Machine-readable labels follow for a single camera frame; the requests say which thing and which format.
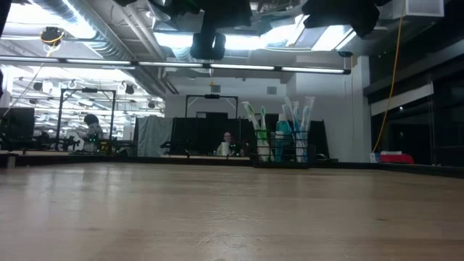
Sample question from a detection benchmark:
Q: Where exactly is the black round ceiling device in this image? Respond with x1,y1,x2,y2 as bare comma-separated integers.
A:
38,26,67,47

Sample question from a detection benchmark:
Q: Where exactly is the black wire organizer holder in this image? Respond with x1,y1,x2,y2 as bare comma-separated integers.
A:
253,128,312,168

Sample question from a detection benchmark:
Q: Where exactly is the dark computer monitor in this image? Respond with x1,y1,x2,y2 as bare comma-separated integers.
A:
0,107,36,150

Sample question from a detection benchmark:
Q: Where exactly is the blue toothpaste tube white cap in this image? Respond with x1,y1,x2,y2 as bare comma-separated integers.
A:
274,130,283,162
275,113,293,162

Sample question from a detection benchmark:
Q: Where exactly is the black camera gantry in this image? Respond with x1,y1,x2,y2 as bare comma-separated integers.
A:
185,94,239,120
55,88,117,152

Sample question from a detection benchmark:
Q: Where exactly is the green and white toothbrush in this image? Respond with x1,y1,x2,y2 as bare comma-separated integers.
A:
241,101,271,162
259,105,272,162

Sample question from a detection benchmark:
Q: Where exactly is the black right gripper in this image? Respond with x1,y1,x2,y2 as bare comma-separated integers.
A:
301,0,392,38

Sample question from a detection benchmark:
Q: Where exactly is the grey hanging cloth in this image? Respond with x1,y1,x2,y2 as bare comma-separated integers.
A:
134,115,175,158

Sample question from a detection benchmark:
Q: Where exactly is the yellow hanging cable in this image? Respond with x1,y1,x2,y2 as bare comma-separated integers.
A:
372,0,406,153

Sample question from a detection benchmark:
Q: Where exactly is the black aluminium table frame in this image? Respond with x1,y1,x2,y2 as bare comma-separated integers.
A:
0,151,464,179

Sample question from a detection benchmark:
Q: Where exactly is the long LED light bar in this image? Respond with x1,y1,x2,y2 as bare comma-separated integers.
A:
0,56,352,75

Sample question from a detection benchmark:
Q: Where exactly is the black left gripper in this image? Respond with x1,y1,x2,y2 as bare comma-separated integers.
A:
147,0,254,61

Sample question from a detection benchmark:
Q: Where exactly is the red box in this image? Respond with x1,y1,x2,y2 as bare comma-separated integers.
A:
378,154,415,165

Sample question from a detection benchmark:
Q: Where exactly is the person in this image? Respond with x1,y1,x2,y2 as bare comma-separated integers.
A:
216,131,248,157
81,113,105,152

